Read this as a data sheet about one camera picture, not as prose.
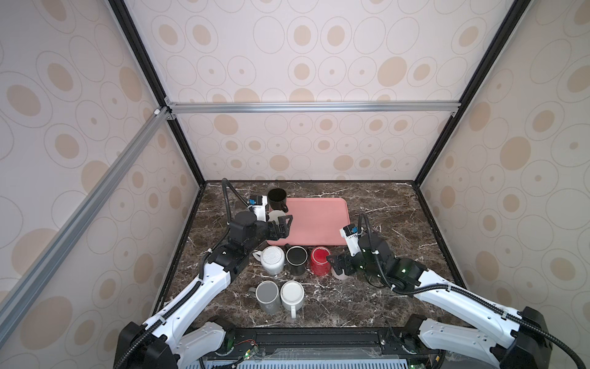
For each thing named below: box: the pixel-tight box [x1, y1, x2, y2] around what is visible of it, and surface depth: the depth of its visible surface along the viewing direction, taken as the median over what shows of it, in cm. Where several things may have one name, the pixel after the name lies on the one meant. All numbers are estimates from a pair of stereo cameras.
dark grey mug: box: [248, 279, 281, 315], surface depth 76 cm
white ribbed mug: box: [252, 245, 286, 276], surface depth 86 cm
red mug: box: [309, 246, 332, 277], surface depth 87 cm
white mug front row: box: [279, 279, 305, 320], surface depth 78 cm
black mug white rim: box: [284, 242, 309, 276], surface depth 87 cm
